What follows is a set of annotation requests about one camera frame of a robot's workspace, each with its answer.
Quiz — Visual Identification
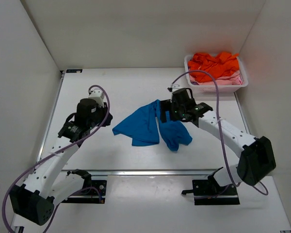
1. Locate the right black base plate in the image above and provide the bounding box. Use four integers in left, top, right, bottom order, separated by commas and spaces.
192, 180, 240, 206

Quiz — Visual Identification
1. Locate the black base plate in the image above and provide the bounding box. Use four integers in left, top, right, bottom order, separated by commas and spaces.
192, 180, 240, 206
62, 176, 107, 204

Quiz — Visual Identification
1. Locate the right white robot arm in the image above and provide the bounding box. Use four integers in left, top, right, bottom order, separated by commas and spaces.
160, 88, 276, 193

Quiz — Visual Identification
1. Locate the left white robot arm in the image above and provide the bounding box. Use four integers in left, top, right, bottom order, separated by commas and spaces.
7, 97, 113, 226

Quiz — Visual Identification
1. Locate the pink t shirt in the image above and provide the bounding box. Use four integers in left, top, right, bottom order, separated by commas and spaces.
190, 70, 243, 85

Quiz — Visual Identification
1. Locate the orange t shirt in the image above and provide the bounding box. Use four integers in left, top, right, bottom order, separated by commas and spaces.
188, 51, 240, 79

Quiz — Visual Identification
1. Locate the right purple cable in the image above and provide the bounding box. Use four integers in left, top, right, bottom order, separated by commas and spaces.
171, 70, 269, 196

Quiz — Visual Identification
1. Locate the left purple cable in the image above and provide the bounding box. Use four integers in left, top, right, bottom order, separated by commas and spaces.
1, 84, 110, 233

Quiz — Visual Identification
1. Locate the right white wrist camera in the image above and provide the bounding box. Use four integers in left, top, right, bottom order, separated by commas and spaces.
167, 84, 181, 93

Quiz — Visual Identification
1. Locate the white plastic basket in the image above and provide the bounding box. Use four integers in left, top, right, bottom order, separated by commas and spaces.
183, 54, 249, 95

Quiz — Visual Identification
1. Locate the blue t shirt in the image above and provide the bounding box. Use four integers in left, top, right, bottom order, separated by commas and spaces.
112, 100, 193, 152

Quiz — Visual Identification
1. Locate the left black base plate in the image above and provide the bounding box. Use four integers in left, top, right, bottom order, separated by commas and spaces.
62, 176, 107, 204

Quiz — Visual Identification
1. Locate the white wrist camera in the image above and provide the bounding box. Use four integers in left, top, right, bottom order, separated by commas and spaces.
88, 88, 105, 107
167, 84, 181, 93

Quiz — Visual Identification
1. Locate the purple cable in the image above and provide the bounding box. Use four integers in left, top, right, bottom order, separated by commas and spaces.
1, 84, 110, 233
171, 70, 269, 196

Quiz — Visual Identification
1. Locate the black label sticker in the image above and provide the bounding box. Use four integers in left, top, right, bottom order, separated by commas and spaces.
65, 69, 83, 73

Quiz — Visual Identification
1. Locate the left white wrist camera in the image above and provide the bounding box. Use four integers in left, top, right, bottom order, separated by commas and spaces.
88, 88, 105, 107

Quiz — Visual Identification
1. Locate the aluminium table rail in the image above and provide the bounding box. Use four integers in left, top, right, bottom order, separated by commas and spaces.
60, 169, 224, 176

